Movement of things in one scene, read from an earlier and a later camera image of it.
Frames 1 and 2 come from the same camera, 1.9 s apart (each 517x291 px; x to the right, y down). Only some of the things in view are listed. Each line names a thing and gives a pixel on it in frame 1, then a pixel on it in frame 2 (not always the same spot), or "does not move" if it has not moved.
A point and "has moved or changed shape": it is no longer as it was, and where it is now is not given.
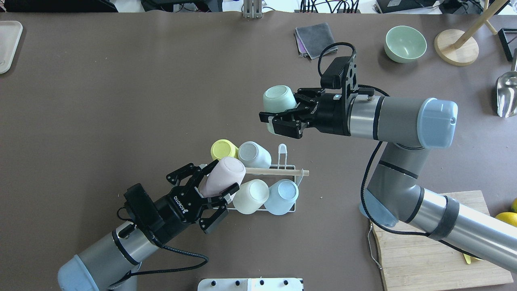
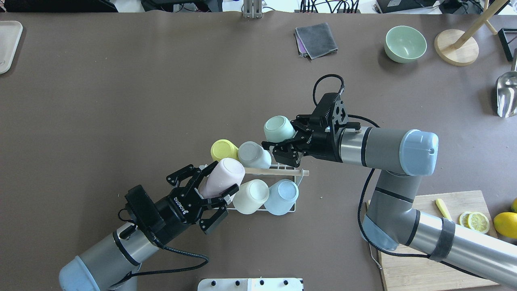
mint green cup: (277, 99) has moved or changed shape
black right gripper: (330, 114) -> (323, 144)
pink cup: (228, 171) does not move
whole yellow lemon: (510, 218) does not move
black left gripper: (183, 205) does not move
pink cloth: (301, 47) does not move
